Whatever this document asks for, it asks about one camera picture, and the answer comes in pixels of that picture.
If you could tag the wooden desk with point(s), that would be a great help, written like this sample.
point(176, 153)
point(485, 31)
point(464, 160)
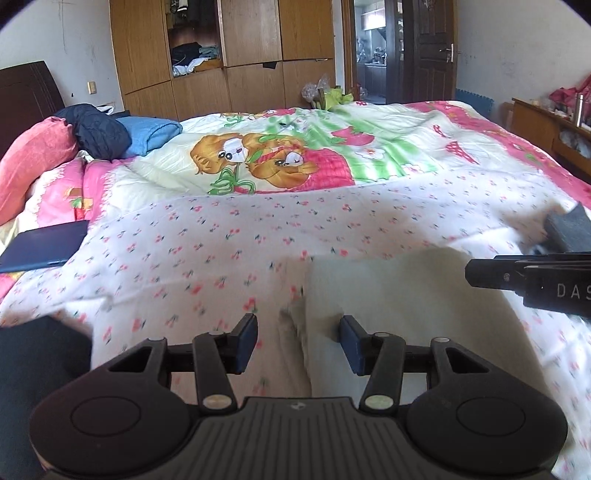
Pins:
point(549, 127)

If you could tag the printed cherry bed quilt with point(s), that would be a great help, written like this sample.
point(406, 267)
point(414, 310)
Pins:
point(277, 207)

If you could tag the person's dark clothing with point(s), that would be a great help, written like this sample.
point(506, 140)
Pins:
point(37, 392)

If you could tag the wooden wardrobe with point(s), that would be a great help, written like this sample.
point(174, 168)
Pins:
point(254, 46)

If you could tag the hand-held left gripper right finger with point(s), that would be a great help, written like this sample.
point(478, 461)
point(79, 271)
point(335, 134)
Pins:
point(351, 345)

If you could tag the blue foam mat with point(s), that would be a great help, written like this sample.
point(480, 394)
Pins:
point(475, 99)

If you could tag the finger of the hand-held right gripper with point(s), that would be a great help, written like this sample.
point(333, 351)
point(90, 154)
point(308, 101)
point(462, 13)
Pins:
point(494, 274)

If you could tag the dark grey folded cloth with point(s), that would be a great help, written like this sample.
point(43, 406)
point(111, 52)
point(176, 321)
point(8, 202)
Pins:
point(570, 228)

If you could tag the pale green pants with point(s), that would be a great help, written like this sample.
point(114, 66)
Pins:
point(406, 295)

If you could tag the steel thermos bottle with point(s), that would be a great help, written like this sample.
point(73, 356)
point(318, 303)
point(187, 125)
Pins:
point(578, 110)

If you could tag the dark wooden headboard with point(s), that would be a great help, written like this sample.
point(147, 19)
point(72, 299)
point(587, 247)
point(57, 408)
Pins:
point(27, 101)

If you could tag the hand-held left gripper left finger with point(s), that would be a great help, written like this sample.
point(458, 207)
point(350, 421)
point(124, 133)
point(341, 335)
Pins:
point(247, 342)

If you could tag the red cloth on desk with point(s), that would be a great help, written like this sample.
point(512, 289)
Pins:
point(568, 94)

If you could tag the pink pillow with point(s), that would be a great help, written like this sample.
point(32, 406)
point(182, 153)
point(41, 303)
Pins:
point(32, 161)

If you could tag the blue folded blanket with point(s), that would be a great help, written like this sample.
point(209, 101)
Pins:
point(147, 134)

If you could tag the clothes pile in wardrobe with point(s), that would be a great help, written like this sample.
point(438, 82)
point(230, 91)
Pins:
point(196, 57)

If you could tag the dark blue notebook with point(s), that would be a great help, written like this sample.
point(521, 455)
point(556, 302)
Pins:
point(44, 247)

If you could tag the dark wooden door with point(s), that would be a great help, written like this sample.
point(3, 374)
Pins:
point(429, 50)

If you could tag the clear plastic bags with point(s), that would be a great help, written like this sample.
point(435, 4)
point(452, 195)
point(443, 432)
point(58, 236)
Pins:
point(323, 92)

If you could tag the navy padded jacket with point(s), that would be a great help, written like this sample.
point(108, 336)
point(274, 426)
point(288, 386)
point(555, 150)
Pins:
point(94, 131)

